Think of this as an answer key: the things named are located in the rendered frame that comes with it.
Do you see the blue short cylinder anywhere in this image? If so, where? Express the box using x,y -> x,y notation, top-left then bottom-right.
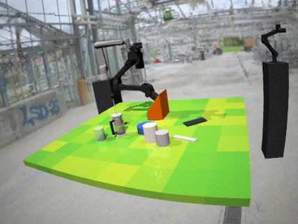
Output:
136,121 -> 152,135

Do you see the cream cylinder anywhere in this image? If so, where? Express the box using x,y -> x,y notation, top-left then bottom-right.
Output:
143,122 -> 158,143

